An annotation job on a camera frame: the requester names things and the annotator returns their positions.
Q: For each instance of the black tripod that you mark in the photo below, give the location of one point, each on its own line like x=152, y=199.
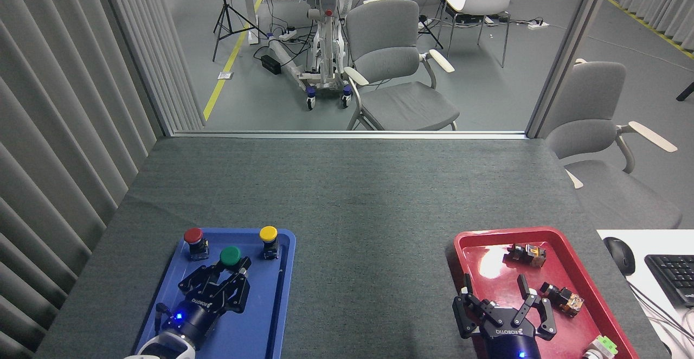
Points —
x=226, y=12

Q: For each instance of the black computer mouse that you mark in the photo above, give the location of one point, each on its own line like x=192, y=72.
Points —
x=619, y=255

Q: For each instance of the silver frame post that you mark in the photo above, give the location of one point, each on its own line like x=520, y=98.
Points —
x=569, y=50

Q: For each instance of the green push button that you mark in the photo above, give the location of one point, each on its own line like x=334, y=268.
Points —
x=230, y=256

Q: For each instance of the yellow push button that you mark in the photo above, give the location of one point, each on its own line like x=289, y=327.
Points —
x=268, y=234

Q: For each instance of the grey armchair with cream armrests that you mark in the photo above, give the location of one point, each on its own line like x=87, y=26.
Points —
x=401, y=104
x=596, y=104

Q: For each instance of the red push button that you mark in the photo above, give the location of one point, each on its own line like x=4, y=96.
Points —
x=194, y=237

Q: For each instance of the black keyboard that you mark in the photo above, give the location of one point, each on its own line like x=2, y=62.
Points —
x=675, y=277

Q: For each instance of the white desk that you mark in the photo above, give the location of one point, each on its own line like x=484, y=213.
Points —
x=645, y=245

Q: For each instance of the white switch with green cap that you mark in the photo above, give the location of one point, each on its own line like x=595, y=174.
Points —
x=601, y=347

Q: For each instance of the silver frame rail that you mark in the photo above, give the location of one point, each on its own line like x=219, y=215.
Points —
x=347, y=134

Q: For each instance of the white power strip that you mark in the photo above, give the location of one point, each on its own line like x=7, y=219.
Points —
x=538, y=24
x=287, y=35

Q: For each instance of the black power adapter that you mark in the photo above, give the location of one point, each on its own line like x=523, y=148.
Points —
x=271, y=64

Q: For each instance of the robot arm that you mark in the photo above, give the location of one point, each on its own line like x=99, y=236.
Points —
x=162, y=348

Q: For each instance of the blue plastic tray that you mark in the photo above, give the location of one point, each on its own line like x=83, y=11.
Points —
x=260, y=321

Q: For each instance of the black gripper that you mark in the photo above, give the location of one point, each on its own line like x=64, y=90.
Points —
x=509, y=343
x=195, y=315

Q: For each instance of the red plastic tray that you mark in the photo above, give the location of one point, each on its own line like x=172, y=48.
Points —
x=569, y=337

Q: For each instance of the black switch with orange block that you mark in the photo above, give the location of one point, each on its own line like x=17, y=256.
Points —
x=528, y=254

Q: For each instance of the black and orange switch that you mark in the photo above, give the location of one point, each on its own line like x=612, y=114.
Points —
x=566, y=299

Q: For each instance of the white stand on wheels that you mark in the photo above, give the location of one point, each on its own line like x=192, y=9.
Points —
x=325, y=50

